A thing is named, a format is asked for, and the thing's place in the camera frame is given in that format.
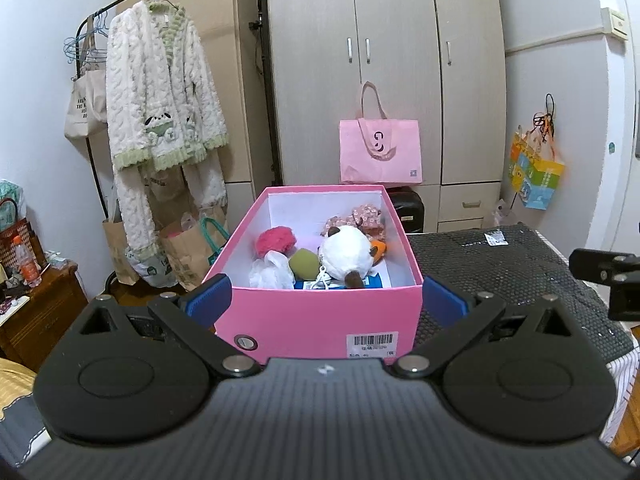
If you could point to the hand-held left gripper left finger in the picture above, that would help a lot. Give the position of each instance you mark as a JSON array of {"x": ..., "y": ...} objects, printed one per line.
[{"x": 210, "y": 302}]

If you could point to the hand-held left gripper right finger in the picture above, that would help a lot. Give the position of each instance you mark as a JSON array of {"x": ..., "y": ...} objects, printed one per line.
[{"x": 442, "y": 302}]

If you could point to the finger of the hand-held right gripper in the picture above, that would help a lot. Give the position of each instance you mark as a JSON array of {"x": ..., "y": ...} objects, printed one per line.
[
  {"x": 590, "y": 264},
  {"x": 625, "y": 302}
]

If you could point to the blue wet wipes pack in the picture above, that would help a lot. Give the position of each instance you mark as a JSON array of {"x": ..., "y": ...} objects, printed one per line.
[{"x": 380, "y": 282}]

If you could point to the white mesh bath pouf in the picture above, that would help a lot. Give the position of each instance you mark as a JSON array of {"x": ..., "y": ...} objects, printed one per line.
[{"x": 272, "y": 272}]

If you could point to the pink fuzzy pouf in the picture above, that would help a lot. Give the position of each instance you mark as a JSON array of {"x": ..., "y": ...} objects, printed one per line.
[{"x": 275, "y": 241}]

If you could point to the pink cardboard box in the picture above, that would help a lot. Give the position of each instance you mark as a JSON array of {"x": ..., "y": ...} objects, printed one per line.
[{"x": 310, "y": 320}]

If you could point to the green sponge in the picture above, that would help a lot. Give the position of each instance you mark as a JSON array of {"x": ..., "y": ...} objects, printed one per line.
[{"x": 304, "y": 264}]

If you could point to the white plush toy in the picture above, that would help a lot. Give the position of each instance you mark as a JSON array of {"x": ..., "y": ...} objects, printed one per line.
[{"x": 345, "y": 255}]

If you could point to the pink floral scrunchie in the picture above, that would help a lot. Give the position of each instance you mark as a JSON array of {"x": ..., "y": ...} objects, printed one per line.
[{"x": 362, "y": 220}]

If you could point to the black honeycomb mat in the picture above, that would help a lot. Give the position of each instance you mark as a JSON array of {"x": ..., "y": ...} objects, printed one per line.
[{"x": 525, "y": 270}]

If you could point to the small white label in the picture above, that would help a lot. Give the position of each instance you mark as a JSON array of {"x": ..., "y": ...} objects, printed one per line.
[{"x": 496, "y": 237}]

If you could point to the striped bed sheet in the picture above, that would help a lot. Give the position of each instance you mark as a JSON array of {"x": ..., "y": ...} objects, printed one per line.
[{"x": 622, "y": 395}]

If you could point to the black suitcase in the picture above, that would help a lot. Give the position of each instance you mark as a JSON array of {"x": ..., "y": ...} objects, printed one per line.
[{"x": 407, "y": 210}]

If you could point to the colourful gift bag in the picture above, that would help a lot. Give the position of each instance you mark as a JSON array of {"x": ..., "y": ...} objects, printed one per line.
[{"x": 537, "y": 180}]

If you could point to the clear plastic bag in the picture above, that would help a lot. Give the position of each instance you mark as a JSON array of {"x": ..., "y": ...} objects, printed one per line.
[{"x": 502, "y": 212}]

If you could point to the white fluffy pants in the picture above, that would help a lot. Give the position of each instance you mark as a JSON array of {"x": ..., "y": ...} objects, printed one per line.
[{"x": 135, "y": 210}]

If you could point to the white door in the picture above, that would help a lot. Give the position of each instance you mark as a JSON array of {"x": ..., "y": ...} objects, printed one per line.
[{"x": 622, "y": 110}]

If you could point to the pink tote bag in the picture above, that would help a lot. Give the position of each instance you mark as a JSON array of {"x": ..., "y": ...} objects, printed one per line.
[{"x": 380, "y": 155}]

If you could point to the wooden nightstand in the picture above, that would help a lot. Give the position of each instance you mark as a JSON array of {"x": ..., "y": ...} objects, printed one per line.
[{"x": 45, "y": 320}]

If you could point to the orange drink bottle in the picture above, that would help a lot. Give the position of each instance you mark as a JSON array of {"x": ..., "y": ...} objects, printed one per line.
[{"x": 27, "y": 265}]

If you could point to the red woven basket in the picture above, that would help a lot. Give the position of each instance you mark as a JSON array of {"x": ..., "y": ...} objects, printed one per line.
[{"x": 12, "y": 240}]

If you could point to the yellow cloth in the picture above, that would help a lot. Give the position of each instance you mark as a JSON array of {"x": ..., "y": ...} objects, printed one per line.
[{"x": 17, "y": 380}]

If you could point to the beige tall cabinet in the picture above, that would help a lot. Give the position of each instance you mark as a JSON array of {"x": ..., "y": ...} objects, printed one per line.
[{"x": 235, "y": 85}]

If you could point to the white fluffy cardigan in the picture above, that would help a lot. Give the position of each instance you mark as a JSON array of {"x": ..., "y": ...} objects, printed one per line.
[{"x": 150, "y": 85}]

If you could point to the green white tissue package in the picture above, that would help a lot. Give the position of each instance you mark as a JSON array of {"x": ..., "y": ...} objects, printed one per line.
[{"x": 10, "y": 192}]

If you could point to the grey cloth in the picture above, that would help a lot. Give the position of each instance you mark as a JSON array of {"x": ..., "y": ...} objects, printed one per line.
[{"x": 20, "y": 430}]

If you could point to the cream canvas tote bag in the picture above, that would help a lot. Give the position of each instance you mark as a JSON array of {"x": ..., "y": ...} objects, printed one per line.
[{"x": 82, "y": 105}]

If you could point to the black metal clothes rack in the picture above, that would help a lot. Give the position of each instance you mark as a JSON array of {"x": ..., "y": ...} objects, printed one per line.
[{"x": 264, "y": 60}]

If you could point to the beige three-door wardrobe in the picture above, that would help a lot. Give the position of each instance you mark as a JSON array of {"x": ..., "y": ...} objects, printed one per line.
[{"x": 400, "y": 10}]

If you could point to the beige wall switch box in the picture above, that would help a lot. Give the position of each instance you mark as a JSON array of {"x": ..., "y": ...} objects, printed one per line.
[{"x": 614, "y": 22}]

